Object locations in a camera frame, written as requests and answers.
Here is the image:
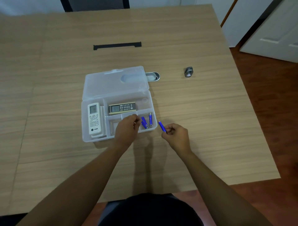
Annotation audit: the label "person's left hand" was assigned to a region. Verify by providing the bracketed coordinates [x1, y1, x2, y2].
[113, 114, 142, 149]

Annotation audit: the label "person's right hand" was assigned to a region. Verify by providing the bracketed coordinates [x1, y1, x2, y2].
[161, 123, 192, 156]

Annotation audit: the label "beige black remote control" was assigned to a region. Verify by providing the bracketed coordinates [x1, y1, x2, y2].
[108, 102, 137, 116]

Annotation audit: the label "clear plastic organizer box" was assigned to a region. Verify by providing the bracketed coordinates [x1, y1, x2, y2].
[81, 66, 158, 143]

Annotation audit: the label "person's left forearm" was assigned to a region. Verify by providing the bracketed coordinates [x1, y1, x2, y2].
[16, 142, 131, 226]

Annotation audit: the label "person's right forearm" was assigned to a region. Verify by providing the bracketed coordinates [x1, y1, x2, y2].
[179, 150, 273, 226]

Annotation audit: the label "person's black shorts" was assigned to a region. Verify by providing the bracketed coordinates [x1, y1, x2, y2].
[97, 192, 204, 226]

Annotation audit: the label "black mesh office chair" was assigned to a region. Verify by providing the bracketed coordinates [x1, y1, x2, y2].
[60, 0, 130, 12]

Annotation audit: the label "white panelled door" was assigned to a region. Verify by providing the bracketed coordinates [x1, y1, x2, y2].
[240, 0, 298, 63]

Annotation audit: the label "silver oval cable grommet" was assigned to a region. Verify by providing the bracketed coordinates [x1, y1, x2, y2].
[145, 71, 160, 82]

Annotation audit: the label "black cable slot cover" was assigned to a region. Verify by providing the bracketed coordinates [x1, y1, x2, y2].
[93, 42, 142, 51]

